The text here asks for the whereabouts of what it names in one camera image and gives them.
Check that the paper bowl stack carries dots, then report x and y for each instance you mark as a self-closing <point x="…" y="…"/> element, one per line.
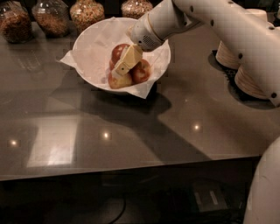
<point x="224" y="55"/>
<point x="247" y="85"/>

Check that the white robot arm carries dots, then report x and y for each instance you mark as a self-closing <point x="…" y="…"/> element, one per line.
<point x="254" y="42"/>

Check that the black box under table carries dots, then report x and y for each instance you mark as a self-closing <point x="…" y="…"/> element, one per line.
<point x="201" y="197"/>

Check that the far left cereal jar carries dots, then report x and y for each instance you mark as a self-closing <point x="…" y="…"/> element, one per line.
<point x="15" y="23"/>

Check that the hidden back red apple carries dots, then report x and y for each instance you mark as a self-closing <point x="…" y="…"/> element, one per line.
<point x="111" y="65"/>

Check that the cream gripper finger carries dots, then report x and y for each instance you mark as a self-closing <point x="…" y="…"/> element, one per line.
<point x="129" y="58"/>

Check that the cereal jar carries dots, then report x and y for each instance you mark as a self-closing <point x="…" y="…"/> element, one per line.
<point x="15" y="23"/>
<point x="85" y="13"/>
<point x="135" y="8"/>
<point x="52" y="17"/>

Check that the black rubber mat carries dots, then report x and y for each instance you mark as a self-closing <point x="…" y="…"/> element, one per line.
<point x="238" y="94"/>

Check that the white bowl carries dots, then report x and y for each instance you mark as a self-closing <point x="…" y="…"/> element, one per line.
<point x="87" y="43"/>

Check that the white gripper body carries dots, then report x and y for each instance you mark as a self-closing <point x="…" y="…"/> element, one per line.
<point x="141" y="32"/>

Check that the front yellow-red apple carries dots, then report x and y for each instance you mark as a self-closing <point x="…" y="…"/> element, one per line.
<point x="119" y="82"/>

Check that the rear paper bowl stack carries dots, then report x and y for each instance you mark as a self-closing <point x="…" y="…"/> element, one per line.
<point x="224" y="55"/>

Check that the front paper bowl stack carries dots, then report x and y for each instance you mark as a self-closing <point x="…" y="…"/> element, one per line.
<point x="247" y="85"/>

